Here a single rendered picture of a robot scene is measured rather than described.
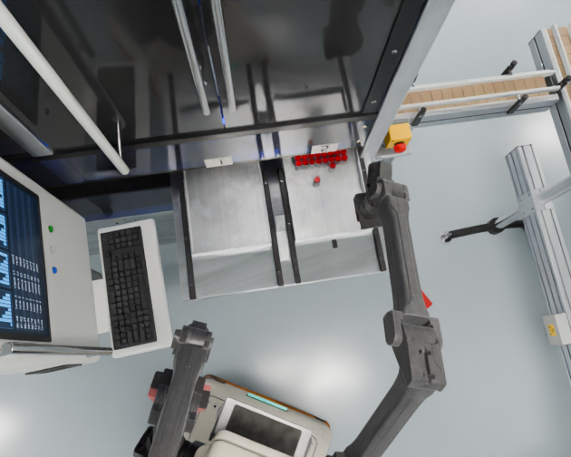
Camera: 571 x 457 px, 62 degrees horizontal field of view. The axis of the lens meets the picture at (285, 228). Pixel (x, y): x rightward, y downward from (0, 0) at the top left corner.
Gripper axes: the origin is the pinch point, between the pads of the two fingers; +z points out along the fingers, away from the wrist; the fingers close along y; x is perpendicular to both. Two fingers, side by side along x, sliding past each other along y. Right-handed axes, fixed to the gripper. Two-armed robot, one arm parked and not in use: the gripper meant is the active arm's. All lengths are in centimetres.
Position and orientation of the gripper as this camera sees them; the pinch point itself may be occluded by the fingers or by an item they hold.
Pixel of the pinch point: (362, 218)
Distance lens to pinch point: 143.7
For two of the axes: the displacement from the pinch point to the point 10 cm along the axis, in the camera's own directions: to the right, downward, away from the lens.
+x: -9.9, 1.4, -0.7
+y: -1.5, -9.6, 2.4
